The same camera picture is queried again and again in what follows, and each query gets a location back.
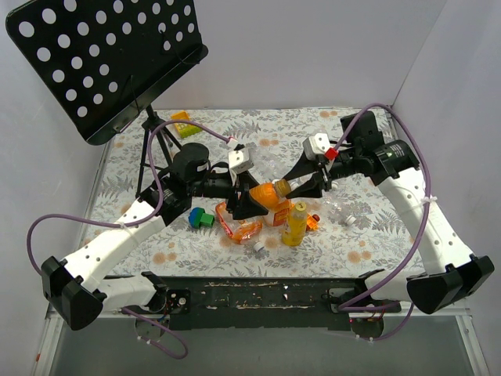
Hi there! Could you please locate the orange juice bottle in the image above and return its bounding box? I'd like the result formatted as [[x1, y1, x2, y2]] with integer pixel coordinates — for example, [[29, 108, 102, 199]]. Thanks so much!
[[250, 180, 286, 208]]

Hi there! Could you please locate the gold bottle cap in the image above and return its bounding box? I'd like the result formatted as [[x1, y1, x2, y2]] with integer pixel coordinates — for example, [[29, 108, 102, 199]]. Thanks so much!
[[272, 179, 292, 197]]

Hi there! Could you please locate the floral patterned table mat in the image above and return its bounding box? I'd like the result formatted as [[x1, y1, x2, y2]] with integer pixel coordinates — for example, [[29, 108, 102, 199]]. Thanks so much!
[[74, 107, 422, 280]]

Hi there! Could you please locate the upright orange label bottle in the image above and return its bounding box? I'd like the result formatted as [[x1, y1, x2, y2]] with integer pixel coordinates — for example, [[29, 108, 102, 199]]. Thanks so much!
[[262, 199, 292, 227]]

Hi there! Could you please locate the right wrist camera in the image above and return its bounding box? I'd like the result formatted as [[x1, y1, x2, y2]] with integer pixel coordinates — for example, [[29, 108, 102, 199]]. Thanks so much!
[[303, 132, 339, 161]]

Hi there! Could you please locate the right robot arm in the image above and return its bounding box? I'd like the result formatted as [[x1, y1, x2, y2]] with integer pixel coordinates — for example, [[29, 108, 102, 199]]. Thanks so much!
[[284, 106, 495, 314]]

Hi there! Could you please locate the crushed orange label bottle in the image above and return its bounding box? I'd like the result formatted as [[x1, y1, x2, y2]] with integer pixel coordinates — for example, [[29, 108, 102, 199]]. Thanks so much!
[[215, 202, 265, 251]]

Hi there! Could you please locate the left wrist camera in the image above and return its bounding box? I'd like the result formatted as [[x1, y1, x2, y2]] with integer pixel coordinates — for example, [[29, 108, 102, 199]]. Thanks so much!
[[228, 147, 254, 174]]

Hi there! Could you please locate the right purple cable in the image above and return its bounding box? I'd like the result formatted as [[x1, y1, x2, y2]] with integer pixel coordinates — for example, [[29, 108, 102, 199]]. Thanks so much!
[[336, 102, 432, 342]]

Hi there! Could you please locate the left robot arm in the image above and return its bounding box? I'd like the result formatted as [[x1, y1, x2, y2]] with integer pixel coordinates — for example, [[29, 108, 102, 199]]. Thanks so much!
[[41, 143, 267, 331]]

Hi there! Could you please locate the green blue toy block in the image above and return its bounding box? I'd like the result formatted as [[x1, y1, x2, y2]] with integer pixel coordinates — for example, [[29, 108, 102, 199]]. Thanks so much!
[[188, 207, 214, 229]]

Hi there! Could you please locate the yellow juice bottle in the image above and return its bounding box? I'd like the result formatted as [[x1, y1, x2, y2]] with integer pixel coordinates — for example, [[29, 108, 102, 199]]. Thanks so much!
[[282, 201, 308, 247]]

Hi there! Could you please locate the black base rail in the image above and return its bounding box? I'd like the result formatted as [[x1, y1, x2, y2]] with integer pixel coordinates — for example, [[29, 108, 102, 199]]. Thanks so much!
[[121, 273, 412, 332]]

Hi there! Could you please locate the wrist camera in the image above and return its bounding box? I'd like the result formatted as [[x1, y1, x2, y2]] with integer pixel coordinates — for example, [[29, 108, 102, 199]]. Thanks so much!
[[228, 147, 254, 174], [303, 132, 339, 161]]

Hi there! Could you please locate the clear bottle white cap lower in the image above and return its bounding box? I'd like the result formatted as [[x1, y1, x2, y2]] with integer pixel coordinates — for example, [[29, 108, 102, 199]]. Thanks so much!
[[312, 196, 355, 226]]

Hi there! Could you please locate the black perforated music stand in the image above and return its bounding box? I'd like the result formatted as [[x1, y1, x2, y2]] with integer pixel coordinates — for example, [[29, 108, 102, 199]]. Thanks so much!
[[5, 0, 209, 199]]

